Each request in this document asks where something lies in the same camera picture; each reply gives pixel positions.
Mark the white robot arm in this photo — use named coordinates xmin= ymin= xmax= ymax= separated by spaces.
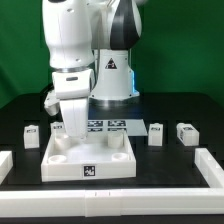
xmin=42 ymin=0 xmax=142 ymax=137

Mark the white square tabletop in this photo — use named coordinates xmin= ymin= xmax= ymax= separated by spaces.
xmin=41 ymin=130 xmax=136 ymax=182

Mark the white fiducial marker sheet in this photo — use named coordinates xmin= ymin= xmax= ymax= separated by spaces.
xmin=88 ymin=119 xmax=147 ymax=136

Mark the white U-shaped fence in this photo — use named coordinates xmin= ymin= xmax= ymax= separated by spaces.
xmin=0 ymin=148 xmax=224 ymax=218

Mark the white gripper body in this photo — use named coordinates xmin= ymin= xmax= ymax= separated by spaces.
xmin=44 ymin=69 xmax=96 ymax=138

